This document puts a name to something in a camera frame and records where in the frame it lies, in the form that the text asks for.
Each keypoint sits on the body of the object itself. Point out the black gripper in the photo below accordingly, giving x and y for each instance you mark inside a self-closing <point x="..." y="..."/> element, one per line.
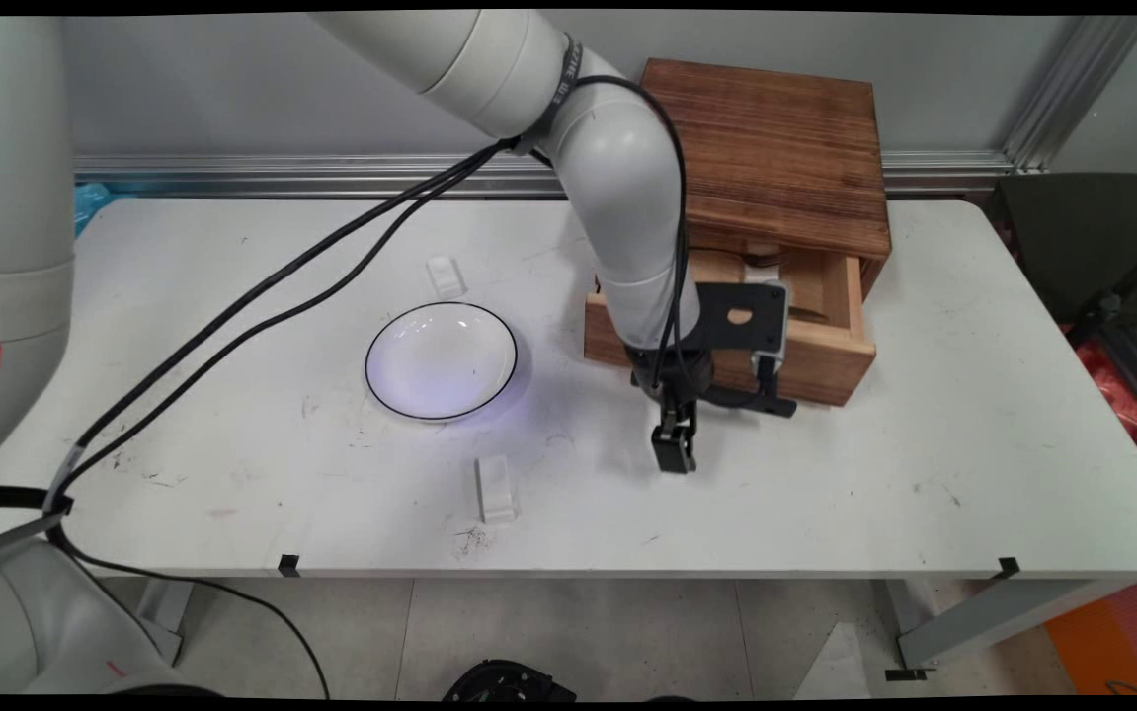
<point x="691" y="370"/>

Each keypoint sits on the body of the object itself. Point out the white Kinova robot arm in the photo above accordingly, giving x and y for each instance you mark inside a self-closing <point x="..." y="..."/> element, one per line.
<point x="617" y="197"/>

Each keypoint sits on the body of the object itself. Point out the brown wooden drawer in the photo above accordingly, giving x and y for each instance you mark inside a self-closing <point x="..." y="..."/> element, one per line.
<point x="825" y="365"/>

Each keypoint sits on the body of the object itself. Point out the small white rectangular block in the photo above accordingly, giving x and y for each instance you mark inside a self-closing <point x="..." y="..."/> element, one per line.
<point x="446" y="276"/>
<point x="496" y="489"/>

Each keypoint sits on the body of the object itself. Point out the white bowl with black rim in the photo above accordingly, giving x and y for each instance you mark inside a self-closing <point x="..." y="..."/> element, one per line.
<point x="442" y="360"/>

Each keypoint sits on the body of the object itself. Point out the black device on floor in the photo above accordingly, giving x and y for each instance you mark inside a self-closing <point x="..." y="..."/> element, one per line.
<point x="504" y="683"/>

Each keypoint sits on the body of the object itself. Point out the brown wooden cabinet box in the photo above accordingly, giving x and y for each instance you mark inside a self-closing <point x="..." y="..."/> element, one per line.
<point x="775" y="148"/>

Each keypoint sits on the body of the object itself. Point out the black tape strip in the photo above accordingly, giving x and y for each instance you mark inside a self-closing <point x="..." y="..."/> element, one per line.
<point x="906" y="675"/>

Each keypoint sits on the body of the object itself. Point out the small black tape piece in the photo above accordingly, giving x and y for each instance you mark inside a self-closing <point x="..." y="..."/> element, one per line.
<point x="1009" y="568"/>
<point x="288" y="566"/>

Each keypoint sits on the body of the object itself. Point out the grey table leg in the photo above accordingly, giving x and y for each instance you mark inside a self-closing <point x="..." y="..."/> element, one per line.
<point x="1003" y="617"/>
<point x="165" y="617"/>

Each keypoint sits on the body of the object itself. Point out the red plastic bag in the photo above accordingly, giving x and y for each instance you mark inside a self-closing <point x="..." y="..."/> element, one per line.
<point x="1116" y="395"/>

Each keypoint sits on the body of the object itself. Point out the orange box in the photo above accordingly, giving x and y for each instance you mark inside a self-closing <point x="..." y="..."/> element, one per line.
<point x="1116" y="642"/>

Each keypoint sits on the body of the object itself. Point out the teal plastic bag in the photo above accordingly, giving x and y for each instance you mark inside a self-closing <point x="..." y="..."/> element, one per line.
<point x="91" y="205"/>

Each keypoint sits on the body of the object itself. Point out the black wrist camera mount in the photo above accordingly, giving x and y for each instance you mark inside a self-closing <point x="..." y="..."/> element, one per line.
<point x="741" y="316"/>

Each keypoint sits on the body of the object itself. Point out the horizontal aluminium frame rail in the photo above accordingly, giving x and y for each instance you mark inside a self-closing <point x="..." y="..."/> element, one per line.
<point x="282" y="173"/>

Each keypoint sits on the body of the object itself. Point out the slanted aluminium frame post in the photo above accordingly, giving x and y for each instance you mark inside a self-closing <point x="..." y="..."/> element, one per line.
<point x="1072" y="94"/>

